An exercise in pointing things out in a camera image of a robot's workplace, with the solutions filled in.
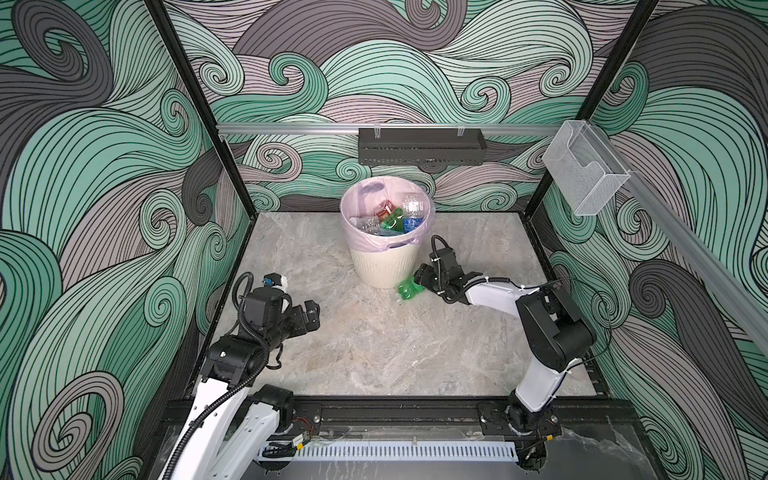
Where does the green soda bottle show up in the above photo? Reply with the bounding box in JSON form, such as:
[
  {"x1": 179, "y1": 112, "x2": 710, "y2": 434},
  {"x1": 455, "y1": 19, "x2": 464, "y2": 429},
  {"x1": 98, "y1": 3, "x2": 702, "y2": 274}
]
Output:
[
  {"x1": 397, "y1": 277, "x2": 425, "y2": 300},
  {"x1": 379, "y1": 208, "x2": 404, "y2": 235}
]

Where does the clear bottle blue label white cap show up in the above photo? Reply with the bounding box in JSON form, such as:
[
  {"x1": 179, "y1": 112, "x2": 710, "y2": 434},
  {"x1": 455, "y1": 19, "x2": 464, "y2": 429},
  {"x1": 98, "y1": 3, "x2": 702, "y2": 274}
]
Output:
[{"x1": 402, "y1": 193, "x2": 426, "y2": 233}]

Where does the red orange drink bottle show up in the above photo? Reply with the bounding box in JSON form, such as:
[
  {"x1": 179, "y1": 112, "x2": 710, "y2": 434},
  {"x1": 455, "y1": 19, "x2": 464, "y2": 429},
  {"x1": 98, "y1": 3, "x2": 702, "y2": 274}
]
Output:
[{"x1": 375, "y1": 200, "x2": 396, "y2": 221}]

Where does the clear bottle blue red insert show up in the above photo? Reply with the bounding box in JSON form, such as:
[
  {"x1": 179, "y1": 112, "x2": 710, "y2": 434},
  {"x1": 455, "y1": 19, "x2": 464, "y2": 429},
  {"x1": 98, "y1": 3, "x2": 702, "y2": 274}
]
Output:
[{"x1": 349, "y1": 216, "x2": 380, "y2": 235}]

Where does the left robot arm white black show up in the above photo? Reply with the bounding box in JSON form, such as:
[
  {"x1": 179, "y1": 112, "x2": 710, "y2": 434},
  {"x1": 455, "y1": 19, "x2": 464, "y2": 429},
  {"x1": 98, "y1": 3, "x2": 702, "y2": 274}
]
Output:
[{"x1": 160, "y1": 335, "x2": 293, "y2": 479}]

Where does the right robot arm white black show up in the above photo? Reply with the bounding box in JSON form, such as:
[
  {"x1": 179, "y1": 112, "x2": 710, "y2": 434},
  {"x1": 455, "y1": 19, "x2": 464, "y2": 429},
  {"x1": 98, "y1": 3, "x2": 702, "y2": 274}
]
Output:
[{"x1": 414, "y1": 264, "x2": 596, "y2": 416}]

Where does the cream ribbed waste bin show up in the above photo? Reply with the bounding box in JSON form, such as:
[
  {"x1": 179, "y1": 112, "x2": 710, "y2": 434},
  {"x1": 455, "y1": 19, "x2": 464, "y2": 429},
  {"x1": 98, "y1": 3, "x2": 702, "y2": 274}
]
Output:
[{"x1": 349, "y1": 237, "x2": 421, "y2": 289}]

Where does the pink plastic bin liner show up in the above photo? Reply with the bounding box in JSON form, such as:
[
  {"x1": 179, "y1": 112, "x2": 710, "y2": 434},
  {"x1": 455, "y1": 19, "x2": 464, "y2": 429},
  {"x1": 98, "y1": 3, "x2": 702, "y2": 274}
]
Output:
[{"x1": 339, "y1": 176, "x2": 436, "y2": 253}]

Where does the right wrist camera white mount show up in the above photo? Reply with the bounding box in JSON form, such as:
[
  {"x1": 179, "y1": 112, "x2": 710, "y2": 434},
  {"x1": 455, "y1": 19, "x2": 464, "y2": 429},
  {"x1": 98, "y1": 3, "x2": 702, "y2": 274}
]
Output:
[{"x1": 430, "y1": 234, "x2": 465, "y2": 291}]

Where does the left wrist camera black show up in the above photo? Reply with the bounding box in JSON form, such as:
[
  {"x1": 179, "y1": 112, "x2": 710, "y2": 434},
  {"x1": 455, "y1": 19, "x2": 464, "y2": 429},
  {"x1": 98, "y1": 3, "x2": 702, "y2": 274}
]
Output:
[{"x1": 231, "y1": 272, "x2": 292, "y2": 337}]

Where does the black wall-mounted tray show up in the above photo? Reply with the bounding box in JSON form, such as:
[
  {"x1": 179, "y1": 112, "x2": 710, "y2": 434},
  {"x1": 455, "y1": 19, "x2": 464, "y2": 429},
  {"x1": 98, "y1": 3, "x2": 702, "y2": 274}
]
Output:
[{"x1": 357, "y1": 127, "x2": 488, "y2": 168}]

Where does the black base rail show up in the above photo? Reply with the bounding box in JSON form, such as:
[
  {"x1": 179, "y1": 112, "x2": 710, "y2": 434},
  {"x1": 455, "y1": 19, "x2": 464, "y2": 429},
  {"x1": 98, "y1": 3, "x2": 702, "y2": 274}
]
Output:
[{"x1": 278, "y1": 395, "x2": 638, "y2": 438}]

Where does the white slotted cable duct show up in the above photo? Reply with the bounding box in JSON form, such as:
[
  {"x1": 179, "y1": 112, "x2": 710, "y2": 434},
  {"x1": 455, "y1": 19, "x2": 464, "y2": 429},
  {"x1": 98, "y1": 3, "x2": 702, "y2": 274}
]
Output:
[{"x1": 257, "y1": 441, "x2": 518, "y2": 463}]

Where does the aluminium rail back wall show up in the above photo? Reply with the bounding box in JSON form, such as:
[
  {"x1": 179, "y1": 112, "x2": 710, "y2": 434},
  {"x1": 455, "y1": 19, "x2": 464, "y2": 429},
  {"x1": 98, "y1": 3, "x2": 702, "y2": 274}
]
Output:
[{"x1": 216, "y1": 122, "x2": 560, "y2": 137}]

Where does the aluminium rail wall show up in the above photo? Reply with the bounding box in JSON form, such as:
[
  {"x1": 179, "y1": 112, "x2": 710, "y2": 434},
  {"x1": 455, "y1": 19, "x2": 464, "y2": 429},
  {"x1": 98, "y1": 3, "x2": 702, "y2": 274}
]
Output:
[
  {"x1": 593, "y1": 127, "x2": 767, "y2": 352},
  {"x1": 216, "y1": 122, "x2": 560, "y2": 137}
]

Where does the clear acrylic wall holder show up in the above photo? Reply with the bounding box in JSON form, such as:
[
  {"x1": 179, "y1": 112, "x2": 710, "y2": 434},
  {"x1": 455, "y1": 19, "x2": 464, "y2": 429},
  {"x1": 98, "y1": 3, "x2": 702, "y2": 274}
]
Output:
[{"x1": 542, "y1": 120, "x2": 630, "y2": 217}]

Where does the aluminium rail right wall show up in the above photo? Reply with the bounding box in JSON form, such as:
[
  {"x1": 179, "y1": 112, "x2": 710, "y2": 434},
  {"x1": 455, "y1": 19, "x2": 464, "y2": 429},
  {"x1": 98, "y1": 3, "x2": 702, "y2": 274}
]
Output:
[{"x1": 593, "y1": 127, "x2": 767, "y2": 352}]

